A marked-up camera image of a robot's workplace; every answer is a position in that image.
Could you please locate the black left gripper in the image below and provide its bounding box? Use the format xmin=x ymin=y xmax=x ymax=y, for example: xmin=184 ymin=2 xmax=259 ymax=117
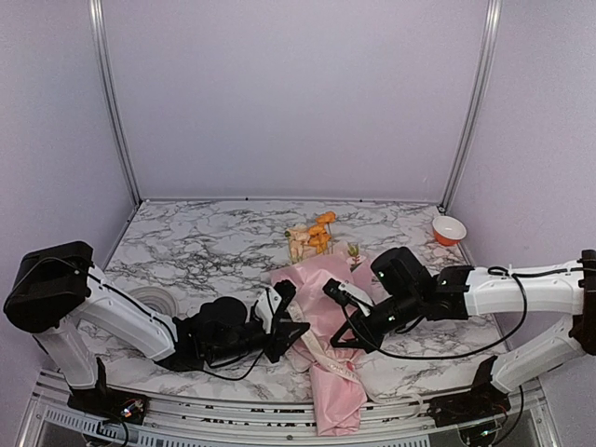
xmin=208 ymin=313 xmax=310 ymax=363

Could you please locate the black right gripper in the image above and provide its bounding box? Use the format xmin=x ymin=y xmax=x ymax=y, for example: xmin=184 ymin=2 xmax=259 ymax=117
xmin=331 ymin=289 xmax=423 ymax=355

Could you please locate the cream printed ribbon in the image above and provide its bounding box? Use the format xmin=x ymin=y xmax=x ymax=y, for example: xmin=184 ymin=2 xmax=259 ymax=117
xmin=301 ymin=330 xmax=423 ymax=431

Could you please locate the pink wrapping paper sheet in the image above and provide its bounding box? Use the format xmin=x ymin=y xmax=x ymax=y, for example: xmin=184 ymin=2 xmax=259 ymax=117
xmin=269 ymin=253 xmax=373 ymax=436

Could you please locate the peach fake flower stem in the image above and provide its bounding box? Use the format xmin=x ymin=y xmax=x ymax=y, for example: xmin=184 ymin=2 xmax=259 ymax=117
xmin=285 ymin=223 xmax=310 ymax=264

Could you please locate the orange fake flower stem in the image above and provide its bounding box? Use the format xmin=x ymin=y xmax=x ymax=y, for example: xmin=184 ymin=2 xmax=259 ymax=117
xmin=307 ymin=211 xmax=336 ymax=254

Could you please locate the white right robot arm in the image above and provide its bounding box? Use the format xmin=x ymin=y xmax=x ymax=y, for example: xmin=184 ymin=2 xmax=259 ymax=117
xmin=345 ymin=247 xmax=595 ymax=417

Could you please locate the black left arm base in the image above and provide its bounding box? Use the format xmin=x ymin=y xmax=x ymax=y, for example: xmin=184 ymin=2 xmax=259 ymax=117
xmin=68 ymin=358 xmax=149 ymax=425

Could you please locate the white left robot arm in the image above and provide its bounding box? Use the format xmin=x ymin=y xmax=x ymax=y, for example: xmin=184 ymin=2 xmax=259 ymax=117
xmin=4 ymin=241 xmax=372 ymax=414

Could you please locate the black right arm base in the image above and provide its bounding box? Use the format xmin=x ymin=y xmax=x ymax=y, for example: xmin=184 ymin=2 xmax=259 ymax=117
xmin=427 ymin=356 xmax=511 ymax=427

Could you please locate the orange bowl white inside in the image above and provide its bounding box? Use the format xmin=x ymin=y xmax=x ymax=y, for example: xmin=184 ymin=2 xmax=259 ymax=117
xmin=432 ymin=215 xmax=467 ymax=247

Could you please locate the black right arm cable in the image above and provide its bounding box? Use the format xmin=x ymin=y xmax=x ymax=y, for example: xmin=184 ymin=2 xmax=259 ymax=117
xmin=344 ymin=264 xmax=583 ymax=360

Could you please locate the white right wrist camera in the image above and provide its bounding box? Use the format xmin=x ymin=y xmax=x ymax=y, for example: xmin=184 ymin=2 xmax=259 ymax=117
xmin=322 ymin=278 xmax=374 ymax=315

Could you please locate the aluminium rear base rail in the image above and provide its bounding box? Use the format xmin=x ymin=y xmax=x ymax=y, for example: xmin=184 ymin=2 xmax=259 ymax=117
xmin=141 ymin=195 xmax=440 ymax=206

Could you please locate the aluminium front rail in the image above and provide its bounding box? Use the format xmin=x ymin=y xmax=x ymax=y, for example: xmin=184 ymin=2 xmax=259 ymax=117
xmin=16 ymin=371 xmax=560 ymax=446

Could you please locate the aluminium frame post right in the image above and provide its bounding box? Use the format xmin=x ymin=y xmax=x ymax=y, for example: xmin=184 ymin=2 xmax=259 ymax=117
xmin=440 ymin=0 xmax=503 ymax=213

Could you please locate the aluminium frame post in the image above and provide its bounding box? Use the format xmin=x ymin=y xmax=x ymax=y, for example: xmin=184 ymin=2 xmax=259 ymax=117
xmin=440 ymin=0 xmax=503 ymax=213
xmin=88 ymin=0 xmax=142 ymax=207

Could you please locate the aluminium frame post left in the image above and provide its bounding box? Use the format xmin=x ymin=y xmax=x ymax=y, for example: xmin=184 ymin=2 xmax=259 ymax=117
xmin=88 ymin=0 xmax=142 ymax=207

